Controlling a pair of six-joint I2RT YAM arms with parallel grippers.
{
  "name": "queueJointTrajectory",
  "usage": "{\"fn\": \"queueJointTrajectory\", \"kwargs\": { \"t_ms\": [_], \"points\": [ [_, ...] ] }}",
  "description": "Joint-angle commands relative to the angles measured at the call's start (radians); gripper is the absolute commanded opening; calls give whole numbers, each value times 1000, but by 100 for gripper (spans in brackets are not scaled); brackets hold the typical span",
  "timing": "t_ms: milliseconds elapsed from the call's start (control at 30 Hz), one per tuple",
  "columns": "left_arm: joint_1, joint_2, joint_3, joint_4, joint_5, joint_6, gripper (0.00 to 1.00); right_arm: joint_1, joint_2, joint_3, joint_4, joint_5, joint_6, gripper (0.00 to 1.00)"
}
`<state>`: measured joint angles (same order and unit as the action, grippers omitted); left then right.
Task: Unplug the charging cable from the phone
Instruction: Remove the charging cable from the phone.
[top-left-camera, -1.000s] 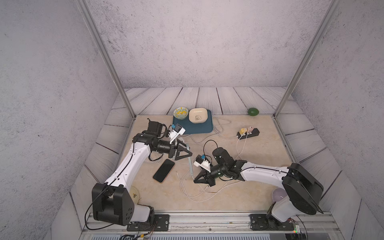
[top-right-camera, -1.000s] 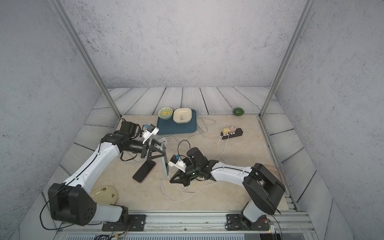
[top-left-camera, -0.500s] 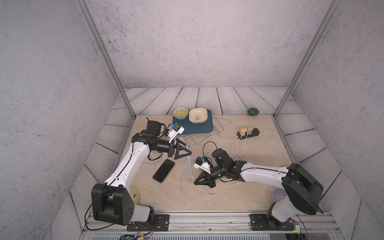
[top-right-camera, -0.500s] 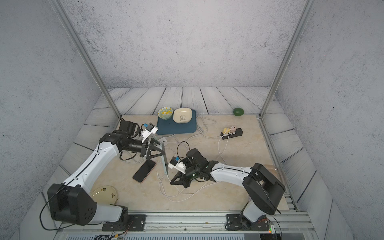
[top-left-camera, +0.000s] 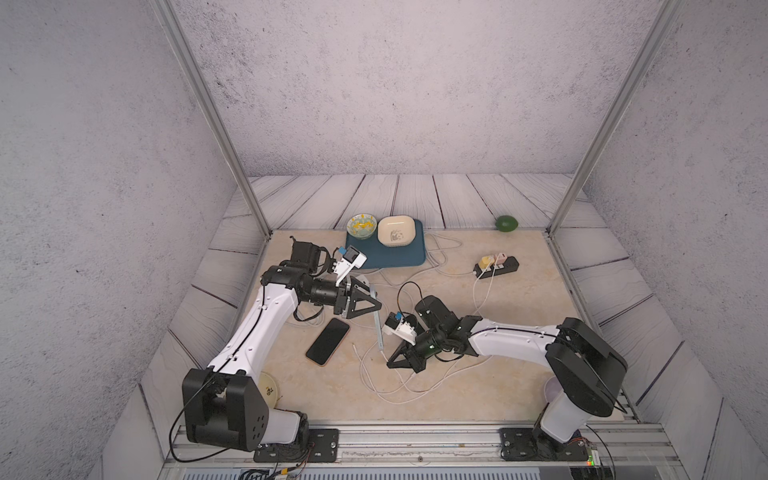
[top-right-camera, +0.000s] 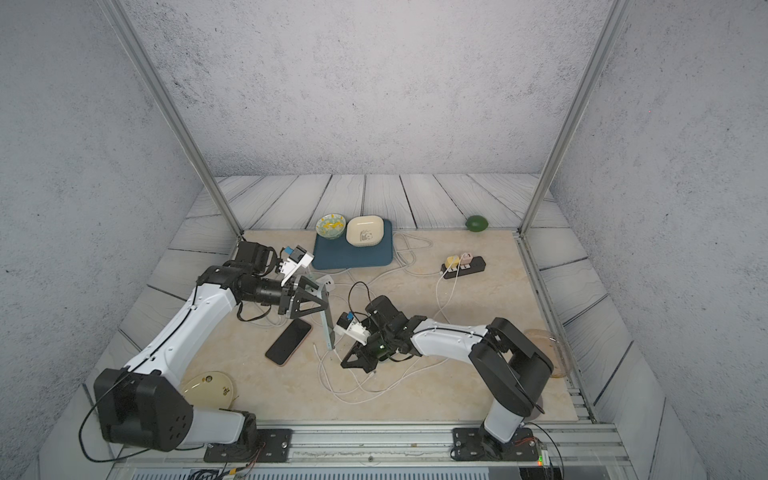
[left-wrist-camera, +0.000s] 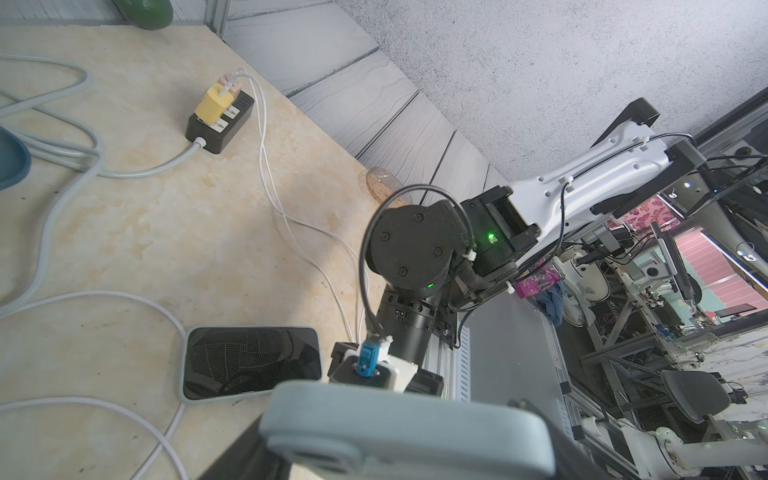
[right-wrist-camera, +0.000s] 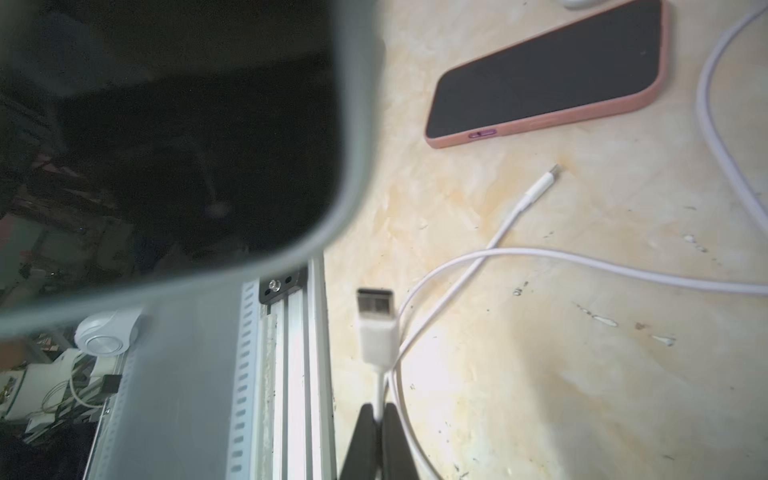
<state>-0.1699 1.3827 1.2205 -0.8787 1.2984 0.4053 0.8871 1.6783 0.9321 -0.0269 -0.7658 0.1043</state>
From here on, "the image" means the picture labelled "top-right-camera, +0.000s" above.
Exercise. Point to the left aluminium frame post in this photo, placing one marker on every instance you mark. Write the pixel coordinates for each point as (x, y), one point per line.
(131, 43)

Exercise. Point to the right aluminium frame post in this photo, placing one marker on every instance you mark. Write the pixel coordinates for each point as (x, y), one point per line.
(606, 40)

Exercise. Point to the pink case phone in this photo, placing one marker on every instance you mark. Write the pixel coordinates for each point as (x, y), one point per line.
(288, 342)

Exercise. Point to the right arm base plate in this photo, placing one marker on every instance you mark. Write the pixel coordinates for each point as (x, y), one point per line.
(476, 444)

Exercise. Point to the black power strip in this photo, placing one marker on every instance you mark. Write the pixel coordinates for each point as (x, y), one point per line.
(473, 266)

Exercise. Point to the aluminium frame post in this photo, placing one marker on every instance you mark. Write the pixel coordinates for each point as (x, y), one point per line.
(606, 40)
(131, 43)

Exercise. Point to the cream square dish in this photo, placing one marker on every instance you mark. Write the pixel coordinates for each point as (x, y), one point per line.
(365, 231)

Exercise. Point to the amber glass plate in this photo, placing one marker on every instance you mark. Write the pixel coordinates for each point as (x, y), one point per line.
(550, 345)

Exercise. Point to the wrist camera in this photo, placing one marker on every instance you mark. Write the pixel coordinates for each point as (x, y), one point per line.
(348, 325)
(298, 259)

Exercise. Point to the small patterned bowl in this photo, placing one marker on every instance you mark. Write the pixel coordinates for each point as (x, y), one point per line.
(331, 226)

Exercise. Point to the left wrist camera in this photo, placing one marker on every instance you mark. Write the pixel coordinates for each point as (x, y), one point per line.
(298, 259)

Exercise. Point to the white power strip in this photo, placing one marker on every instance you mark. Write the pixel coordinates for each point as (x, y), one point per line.
(326, 282)

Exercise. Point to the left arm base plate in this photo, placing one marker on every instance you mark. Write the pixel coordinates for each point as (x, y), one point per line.
(273, 445)

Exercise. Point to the green round fruit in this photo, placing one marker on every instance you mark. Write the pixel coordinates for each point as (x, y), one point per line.
(476, 223)

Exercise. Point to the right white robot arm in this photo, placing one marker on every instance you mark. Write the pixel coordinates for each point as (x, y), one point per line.
(512, 367)

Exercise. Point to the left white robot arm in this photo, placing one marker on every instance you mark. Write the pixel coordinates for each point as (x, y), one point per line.
(140, 405)

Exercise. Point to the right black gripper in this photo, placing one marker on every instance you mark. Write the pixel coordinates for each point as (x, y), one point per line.
(363, 360)

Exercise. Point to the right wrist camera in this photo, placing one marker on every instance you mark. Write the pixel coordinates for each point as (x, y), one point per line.
(348, 325)

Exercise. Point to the dark blue mat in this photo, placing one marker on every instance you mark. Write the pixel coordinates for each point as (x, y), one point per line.
(340, 254)

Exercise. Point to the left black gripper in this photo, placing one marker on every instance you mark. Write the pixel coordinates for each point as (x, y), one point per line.
(303, 296)

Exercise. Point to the yellow plate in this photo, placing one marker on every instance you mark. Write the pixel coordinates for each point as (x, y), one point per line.
(211, 390)

